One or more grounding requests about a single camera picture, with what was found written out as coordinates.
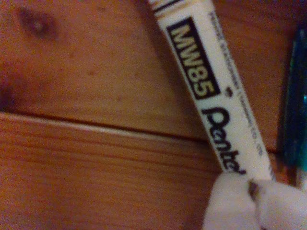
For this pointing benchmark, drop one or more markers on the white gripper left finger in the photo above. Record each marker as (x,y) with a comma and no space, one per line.
(227,203)

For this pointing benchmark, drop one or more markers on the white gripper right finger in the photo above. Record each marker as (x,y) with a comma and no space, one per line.
(285,210)

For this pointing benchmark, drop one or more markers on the green transparent pen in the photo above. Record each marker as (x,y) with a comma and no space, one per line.
(295,107)

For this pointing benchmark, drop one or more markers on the white marker with black cap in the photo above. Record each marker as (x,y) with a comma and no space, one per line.
(216,72)

